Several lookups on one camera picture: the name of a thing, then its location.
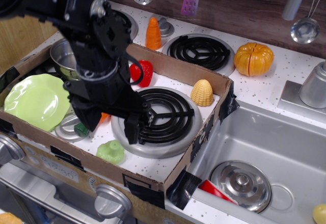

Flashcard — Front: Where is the silver oven knob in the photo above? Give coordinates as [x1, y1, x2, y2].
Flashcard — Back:
[1, 134, 25, 165]
[94, 184, 132, 219]

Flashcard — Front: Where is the grey toy sink basin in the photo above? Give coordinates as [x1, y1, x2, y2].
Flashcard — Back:
[188, 99, 326, 224]

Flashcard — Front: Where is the silver pot lid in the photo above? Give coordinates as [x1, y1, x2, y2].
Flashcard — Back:
[209, 160, 272, 213]

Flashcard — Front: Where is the yellow toy corn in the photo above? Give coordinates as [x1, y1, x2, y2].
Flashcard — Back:
[191, 79, 213, 106]

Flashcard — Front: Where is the light green toy broccoli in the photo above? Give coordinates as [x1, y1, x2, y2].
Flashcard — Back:
[96, 140, 124, 164]

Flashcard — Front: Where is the silver toy faucet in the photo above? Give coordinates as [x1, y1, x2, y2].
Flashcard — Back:
[277, 0, 325, 117]

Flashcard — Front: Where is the front right black burner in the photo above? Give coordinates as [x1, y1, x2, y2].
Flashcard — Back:
[111, 87, 202, 159]

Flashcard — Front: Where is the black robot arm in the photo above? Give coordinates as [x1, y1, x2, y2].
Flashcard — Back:
[1, 0, 151, 144]

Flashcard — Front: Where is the silver stove knob front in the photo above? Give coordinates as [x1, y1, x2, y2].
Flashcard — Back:
[55, 113, 86, 143]

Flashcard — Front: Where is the orange toy carrot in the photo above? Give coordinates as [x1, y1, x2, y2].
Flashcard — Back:
[73, 111, 112, 137]

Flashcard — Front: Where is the silver stove knob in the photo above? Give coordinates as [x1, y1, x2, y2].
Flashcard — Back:
[55, 113, 86, 143]
[158, 18, 175, 38]

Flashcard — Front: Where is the hanging purple spatula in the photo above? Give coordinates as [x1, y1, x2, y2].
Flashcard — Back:
[180, 0, 199, 16]

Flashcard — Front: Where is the red toy pepper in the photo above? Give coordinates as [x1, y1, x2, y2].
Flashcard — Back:
[199, 180, 238, 205]

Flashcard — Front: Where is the hanging silver ladle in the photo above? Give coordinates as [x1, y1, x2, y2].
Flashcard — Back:
[290, 0, 321, 44]

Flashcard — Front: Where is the silver oven knob right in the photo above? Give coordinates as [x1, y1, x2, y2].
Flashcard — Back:
[94, 184, 132, 219]

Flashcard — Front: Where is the silver stove knob back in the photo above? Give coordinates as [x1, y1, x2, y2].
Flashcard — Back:
[158, 18, 175, 38]

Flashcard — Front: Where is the front left black burner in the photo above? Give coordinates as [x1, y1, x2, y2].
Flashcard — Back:
[7, 55, 77, 101]

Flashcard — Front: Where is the silver oven knob left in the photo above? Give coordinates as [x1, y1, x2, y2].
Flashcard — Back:
[1, 134, 25, 165]

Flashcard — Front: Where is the stainless steel pot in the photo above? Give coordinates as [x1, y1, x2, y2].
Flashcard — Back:
[50, 39, 79, 80]

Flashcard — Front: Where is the brown cardboard fence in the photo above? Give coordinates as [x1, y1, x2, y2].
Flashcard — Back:
[1, 37, 236, 207]

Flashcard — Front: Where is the yellow toy lemon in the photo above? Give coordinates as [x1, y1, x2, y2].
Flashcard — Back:
[313, 204, 326, 224]

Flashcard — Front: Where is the back right black burner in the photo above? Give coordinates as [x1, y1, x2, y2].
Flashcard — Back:
[162, 34, 235, 76]

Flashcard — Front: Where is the light green plastic plate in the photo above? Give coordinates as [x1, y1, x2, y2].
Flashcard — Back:
[4, 74, 70, 131]

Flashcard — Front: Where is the orange toy pumpkin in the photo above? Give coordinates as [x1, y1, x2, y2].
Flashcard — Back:
[234, 42, 274, 76]

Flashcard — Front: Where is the red toy strawberry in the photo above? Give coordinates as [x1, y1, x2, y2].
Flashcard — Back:
[129, 60, 153, 88]

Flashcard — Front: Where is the small orange toy carrot tip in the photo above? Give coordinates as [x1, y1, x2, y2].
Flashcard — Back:
[145, 17, 161, 50]

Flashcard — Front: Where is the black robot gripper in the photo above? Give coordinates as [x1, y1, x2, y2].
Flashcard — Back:
[63, 66, 155, 145]

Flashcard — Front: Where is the orange toy bread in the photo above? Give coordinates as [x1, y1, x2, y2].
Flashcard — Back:
[0, 212, 22, 224]

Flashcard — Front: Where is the silver oven door handle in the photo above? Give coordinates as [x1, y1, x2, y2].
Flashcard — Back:
[1, 163, 111, 223]

